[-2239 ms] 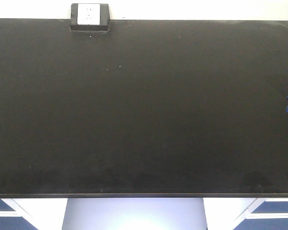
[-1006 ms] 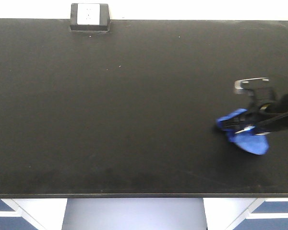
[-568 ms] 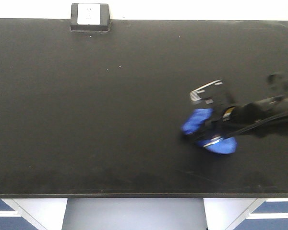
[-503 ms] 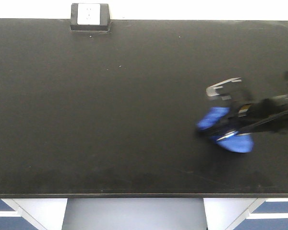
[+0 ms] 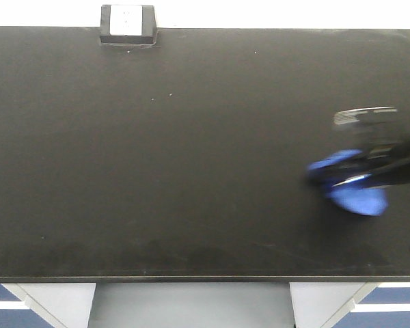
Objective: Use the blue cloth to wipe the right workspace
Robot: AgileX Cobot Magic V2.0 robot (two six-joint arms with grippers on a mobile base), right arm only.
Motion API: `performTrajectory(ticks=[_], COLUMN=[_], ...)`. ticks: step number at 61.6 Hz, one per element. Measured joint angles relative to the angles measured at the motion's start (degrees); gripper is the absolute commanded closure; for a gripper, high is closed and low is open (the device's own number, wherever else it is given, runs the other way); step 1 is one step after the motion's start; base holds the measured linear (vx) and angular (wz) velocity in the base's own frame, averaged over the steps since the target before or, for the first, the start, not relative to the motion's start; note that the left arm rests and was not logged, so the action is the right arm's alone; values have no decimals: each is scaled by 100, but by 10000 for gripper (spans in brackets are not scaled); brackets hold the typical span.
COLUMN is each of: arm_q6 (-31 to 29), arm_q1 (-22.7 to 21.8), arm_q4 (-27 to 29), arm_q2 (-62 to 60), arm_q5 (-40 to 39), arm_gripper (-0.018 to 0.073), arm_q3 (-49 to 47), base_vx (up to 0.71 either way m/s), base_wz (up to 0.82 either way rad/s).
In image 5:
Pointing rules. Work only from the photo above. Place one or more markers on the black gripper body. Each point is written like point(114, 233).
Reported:
point(383, 136)

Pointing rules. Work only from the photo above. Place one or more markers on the blue microfiber cloth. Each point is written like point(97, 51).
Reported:
point(349, 192)

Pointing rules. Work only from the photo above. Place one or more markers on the blue cabinet right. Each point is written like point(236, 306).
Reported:
point(351, 304)

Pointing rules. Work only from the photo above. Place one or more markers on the blue cabinet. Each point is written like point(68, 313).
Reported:
point(46, 305)
point(351, 304)

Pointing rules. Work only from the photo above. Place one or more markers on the black power outlet box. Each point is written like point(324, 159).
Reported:
point(126, 25)

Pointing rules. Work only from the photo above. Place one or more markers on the blue cabinet left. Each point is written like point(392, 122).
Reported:
point(46, 305)

